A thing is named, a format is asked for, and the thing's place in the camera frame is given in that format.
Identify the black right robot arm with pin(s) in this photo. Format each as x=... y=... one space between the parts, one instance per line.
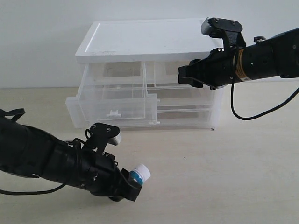
x=276 y=56

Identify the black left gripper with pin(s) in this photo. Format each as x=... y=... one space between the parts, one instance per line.
x=99 y=174

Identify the clear middle wide drawer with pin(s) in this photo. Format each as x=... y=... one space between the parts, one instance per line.
x=184 y=97

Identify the clear bottom wide drawer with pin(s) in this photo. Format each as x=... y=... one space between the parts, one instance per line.
x=200 y=119

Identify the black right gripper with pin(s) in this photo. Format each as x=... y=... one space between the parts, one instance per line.
x=215 y=71

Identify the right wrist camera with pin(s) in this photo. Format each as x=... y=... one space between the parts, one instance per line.
x=230 y=31

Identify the clear wide drawer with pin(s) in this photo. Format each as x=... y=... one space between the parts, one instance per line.
x=184 y=97
x=200 y=119

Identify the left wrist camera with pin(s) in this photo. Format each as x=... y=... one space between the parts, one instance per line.
x=100 y=134

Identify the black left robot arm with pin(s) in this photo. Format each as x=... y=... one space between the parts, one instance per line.
x=29 y=152

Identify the white teal pill bottle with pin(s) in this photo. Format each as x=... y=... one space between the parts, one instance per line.
x=140 y=174

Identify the white plastic drawer cabinet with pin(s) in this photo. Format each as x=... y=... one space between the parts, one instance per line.
x=150 y=40

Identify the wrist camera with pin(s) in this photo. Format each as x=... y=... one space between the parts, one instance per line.
x=100 y=134
x=230 y=31

